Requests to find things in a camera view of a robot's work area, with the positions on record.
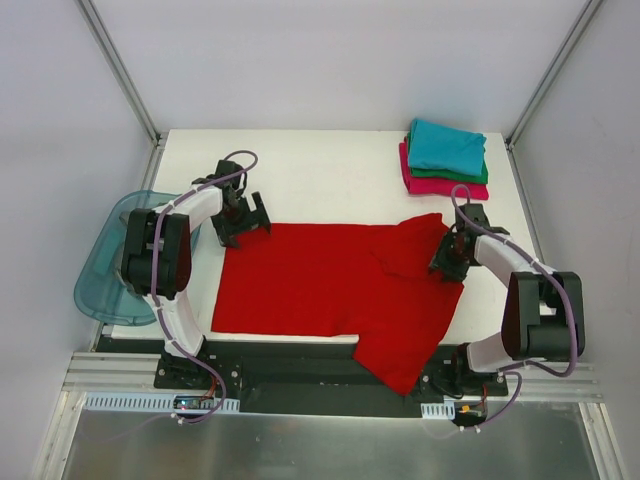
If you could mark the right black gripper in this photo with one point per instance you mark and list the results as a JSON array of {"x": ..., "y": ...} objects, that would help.
[{"x": 448, "y": 259}]

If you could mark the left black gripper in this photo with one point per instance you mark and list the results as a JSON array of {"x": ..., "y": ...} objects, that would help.
[{"x": 242, "y": 223}]

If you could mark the red t shirt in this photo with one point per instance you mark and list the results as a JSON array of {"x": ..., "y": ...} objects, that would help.
[{"x": 326, "y": 280}]

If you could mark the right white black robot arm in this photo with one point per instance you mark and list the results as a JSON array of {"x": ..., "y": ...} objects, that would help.
[{"x": 543, "y": 317}]

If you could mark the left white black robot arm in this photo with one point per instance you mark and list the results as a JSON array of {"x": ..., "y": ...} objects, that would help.
[{"x": 185, "y": 358}]

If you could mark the pink folded t shirt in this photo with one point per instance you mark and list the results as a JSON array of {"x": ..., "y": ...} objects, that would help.
[{"x": 435, "y": 185}]

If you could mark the green folded t shirt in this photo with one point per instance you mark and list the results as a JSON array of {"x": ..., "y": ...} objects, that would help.
[{"x": 481, "y": 179}]

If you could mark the teal folded t shirt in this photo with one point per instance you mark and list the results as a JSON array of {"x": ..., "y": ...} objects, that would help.
[{"x": 437, "y": 147}]

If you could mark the grey crumpled t shirt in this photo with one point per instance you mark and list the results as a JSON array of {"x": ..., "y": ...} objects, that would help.
[{"x": 120, "y": 260}]

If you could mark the blue plastic bin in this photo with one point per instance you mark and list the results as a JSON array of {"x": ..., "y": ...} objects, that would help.
[{"x": 99, "y": 292}]

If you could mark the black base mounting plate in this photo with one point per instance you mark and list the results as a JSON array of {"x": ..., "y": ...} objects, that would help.
[{"x": 318, "y": 379}]

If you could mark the right white cable duct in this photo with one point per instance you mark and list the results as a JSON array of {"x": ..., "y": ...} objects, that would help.
[{"x": 438, "y": 411}]

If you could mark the white cable duct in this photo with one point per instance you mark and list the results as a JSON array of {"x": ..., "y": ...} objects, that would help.
[
  {"x": 159, "y": 403},
  {"x": 438, "y": 411}
]

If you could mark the left aluminium frame post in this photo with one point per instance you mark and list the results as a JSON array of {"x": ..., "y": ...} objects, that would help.
[{"x": 109, "y": 50}]

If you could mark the aluminium frame post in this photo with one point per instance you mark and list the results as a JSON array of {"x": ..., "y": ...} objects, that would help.
[
  {"x": 576, "y": 32},
  {"x": 109, "y": 50}
]

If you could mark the left white cable duct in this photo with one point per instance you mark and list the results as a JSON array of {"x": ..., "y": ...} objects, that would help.
[{"x": 159, "y": 403}]

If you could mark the right aluminium frame post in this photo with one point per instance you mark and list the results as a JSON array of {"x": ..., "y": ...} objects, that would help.
[{"x": 576, "y": 32}]

